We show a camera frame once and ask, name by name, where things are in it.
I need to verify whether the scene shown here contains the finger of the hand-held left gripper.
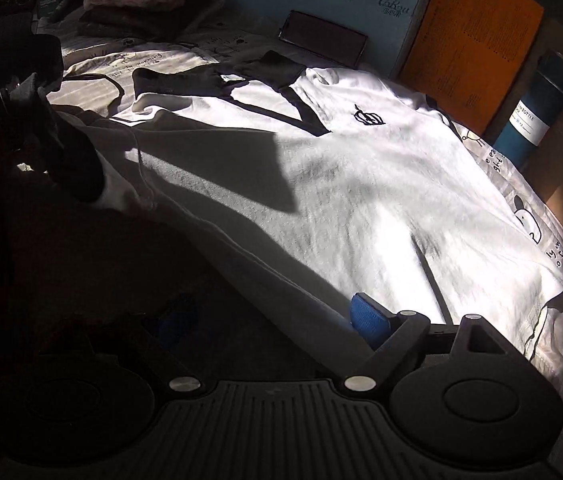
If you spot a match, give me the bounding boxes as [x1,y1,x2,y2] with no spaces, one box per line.
[18,72,55,113]

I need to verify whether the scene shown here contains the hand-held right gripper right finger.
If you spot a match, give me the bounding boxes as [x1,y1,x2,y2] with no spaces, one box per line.
[342,292,512,394]

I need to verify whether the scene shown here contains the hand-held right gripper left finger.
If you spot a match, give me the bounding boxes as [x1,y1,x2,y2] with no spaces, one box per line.
[46,296,208,396]

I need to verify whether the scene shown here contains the white t-shirt with black collar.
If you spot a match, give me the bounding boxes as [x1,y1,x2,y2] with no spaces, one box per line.
[36,50,563,362]

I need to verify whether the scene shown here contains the printed white bed sheet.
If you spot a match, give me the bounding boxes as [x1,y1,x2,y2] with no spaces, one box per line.
[36,10,563,413]

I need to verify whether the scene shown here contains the dark folded cloth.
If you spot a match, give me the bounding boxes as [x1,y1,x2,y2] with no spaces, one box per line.
[78,0,225,42]

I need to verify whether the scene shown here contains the blue thermos bottle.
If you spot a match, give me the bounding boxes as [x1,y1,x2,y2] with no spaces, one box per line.
[491,50,563,169]

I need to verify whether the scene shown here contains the black smartphone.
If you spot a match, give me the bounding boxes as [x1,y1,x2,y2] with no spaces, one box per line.
[278,10,369,69]

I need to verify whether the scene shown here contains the orange printed box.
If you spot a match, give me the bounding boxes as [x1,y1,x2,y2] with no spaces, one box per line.
[398,0,545,137]

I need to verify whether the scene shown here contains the light blue carton box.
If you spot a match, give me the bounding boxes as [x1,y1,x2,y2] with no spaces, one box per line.
[206,0,443,79]

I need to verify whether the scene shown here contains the black cord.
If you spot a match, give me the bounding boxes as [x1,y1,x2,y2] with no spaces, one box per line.
[64,73,126,112]

